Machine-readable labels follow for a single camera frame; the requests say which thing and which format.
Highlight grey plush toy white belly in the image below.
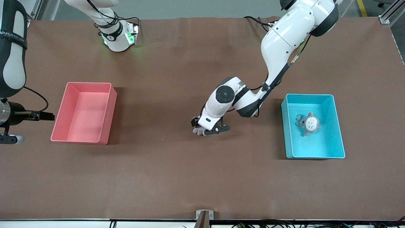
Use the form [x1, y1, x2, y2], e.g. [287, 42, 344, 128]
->
[296, 112, 321, 136]

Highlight pink plastic box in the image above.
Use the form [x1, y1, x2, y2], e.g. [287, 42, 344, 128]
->
[51, 82, 117, 145]

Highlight blue plastic box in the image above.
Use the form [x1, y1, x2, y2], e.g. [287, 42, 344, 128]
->
[281, 93, 346, 159]

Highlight brown camera post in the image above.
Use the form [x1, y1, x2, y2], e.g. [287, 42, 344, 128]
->
[194, 211, 210, 228]

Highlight aluminium frame post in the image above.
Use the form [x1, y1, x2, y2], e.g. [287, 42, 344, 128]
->
[27, 0, 43, 28]
[380, 0, 405, 25]

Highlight black base cable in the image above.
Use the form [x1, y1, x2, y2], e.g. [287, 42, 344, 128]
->
[243, 16, 273, 32]
[85, 0, 140, 35]

